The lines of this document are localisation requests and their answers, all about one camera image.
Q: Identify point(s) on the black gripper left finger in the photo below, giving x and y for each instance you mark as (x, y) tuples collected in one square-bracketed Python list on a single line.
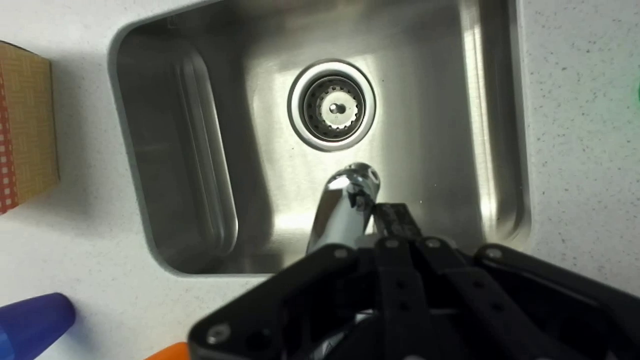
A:
[(286, 313)]

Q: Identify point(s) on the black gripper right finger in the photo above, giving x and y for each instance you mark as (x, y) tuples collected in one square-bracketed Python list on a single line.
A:
[(481, 313)]

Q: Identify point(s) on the chrome sink faucet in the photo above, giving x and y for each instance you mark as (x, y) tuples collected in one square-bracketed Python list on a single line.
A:
[(340, 207)]

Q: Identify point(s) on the orange plastic cup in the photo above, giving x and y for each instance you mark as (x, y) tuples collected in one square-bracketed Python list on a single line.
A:
[(170, 352)]

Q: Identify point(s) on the stainless steel sink basin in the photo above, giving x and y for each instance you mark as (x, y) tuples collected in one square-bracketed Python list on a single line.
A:
[(201, 166)]

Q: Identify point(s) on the metal sink drain strainer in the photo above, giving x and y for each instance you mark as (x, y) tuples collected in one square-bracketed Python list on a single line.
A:
[(333, 104)]

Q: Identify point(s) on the blue plastic cup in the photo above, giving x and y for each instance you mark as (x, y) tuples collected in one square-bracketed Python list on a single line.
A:
[(31, 327)]

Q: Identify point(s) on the red checkered cardboard basket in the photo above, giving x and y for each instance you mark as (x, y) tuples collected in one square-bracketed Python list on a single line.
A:
[(27, 127)]

